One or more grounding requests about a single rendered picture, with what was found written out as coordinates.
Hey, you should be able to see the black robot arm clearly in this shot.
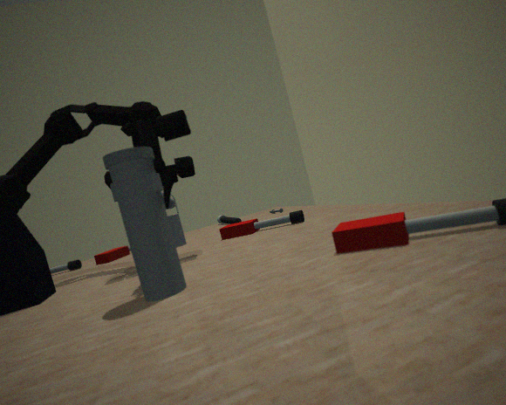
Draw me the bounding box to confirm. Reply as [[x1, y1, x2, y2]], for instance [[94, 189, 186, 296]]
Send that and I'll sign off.
[[0, 101, 190, 213]]

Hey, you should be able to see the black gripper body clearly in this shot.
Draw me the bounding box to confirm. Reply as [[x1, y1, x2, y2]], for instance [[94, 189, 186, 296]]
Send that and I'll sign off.
[[104, 140, 195, 188]]

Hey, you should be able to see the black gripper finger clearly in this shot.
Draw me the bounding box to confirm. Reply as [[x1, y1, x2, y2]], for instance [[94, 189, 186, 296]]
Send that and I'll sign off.
[[162, 171, 178, 209]]

